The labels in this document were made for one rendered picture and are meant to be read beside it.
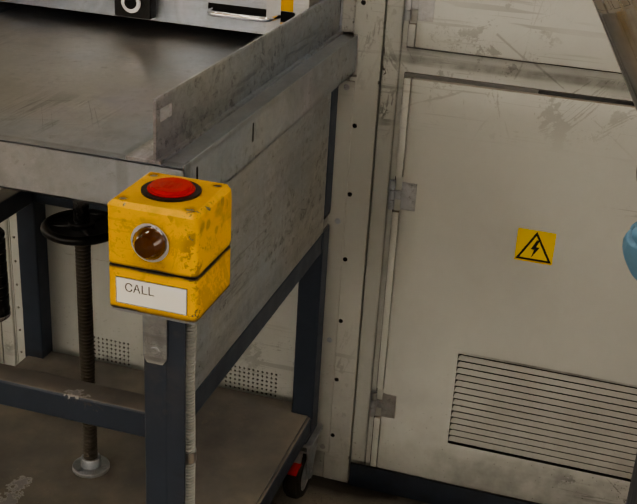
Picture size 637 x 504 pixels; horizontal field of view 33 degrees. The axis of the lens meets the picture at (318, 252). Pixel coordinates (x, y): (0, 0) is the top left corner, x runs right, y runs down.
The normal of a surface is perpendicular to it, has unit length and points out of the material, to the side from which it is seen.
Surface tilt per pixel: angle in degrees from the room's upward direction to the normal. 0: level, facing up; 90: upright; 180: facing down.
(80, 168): 90
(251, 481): 0
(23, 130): 0
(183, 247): 91
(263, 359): 90
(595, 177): 90
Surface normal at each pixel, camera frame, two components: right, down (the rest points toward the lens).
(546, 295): -0.29, 0.37
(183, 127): 0.95, 0.17
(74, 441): 0.05, -0.91
